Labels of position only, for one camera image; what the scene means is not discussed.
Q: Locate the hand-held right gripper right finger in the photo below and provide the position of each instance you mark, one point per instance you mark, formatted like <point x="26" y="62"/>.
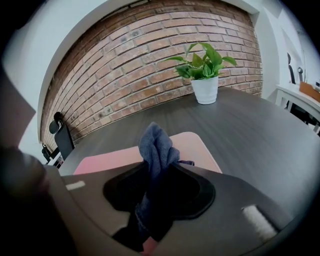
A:
<point x="225" y="207"/>

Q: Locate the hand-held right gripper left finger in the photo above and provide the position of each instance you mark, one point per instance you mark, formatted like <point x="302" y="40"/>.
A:
<point x="87" y="205"/>

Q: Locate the pink desk mat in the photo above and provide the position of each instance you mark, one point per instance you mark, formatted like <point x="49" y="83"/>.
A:
<point x="195" y="150"/>

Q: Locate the dark blue cloth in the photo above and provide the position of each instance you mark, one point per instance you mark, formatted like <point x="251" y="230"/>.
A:
<point x="157" y="150"/>

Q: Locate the black office chair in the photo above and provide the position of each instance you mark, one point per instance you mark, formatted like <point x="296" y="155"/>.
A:
<point x="63" y="140"/>

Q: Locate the green plant in white pot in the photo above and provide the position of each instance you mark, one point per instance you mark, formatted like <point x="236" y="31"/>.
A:
<point x="205" y="85"/>

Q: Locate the white side table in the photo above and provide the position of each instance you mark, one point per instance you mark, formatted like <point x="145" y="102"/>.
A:
<point x="300" y="100"/>

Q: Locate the orange box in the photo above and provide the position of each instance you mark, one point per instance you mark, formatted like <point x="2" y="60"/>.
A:
<point x="310" y="91"/>

